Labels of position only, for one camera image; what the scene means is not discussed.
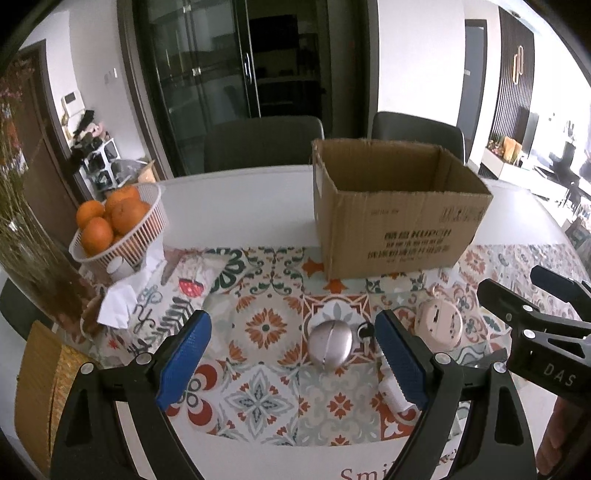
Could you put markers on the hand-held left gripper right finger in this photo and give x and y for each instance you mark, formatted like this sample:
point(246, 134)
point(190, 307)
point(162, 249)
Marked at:
point(397, 360)

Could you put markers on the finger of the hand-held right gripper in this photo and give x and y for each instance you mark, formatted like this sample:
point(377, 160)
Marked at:
point(554, 281)
point(503, 300)

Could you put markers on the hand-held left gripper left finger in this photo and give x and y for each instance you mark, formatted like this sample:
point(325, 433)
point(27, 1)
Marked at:
point(184, 360)

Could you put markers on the white robot toy figure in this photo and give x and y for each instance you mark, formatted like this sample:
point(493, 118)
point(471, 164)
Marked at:
point(330, 344)

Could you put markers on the person's right hand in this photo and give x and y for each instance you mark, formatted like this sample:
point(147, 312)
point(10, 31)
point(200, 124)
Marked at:
point(556, 438)

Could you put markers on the black key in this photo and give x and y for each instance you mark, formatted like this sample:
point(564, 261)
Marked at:
point(364, 331)

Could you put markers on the pink round device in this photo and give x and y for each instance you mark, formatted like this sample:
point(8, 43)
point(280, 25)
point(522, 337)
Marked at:
point(436, 323)

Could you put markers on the white tissue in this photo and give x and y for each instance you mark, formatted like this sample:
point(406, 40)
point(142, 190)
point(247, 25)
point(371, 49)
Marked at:
point(120, 300)

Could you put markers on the patterned table runner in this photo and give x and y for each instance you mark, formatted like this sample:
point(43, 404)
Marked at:
point(277, 332)

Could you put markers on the small white bottle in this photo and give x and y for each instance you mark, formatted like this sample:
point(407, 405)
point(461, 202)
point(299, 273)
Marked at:
point(119, 267)

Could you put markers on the white low console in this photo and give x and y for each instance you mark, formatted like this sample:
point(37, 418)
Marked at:
point(517, 173)

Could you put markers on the white plastic fruit basket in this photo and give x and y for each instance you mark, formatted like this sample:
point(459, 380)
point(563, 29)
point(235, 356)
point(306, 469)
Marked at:
point(138, 235)

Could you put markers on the yellow decor on console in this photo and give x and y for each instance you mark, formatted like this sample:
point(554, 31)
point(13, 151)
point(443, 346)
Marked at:
point(511, 148)

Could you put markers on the orange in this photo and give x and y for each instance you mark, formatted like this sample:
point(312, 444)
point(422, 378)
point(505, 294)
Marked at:
point(90, 213)
point(130, 214)
point(122, 194)
point(97, 236)

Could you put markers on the yellow woven mat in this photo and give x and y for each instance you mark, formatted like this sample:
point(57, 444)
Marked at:
point(37, 397)

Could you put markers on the glass vase with dried flowers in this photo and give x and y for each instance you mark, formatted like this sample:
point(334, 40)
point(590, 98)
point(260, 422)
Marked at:
point(32, 258)

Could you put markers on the dark dining chair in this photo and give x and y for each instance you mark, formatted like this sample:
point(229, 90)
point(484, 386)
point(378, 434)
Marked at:
point(415, 134)
point(263, 143)

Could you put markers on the small brown cardboard box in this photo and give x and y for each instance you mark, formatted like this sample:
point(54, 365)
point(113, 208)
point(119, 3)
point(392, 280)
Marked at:
point(148, 171)

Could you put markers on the grey bag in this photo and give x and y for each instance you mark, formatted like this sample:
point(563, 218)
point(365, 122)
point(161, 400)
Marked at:
point(127, 170)

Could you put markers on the dark interior door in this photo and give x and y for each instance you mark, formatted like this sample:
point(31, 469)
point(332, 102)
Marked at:
point(471, 92)

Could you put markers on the white shoe rack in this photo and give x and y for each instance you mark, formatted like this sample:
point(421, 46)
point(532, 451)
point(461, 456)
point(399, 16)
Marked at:
point(99, 166)

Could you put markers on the white intercom panel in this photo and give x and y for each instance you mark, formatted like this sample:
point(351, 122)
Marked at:
point(72, 104)

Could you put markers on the dark glass sliding door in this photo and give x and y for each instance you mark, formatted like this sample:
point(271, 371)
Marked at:
point(231, 83)

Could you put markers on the wall switch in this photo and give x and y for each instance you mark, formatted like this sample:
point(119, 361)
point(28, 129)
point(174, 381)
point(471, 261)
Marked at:
point(110, 76)

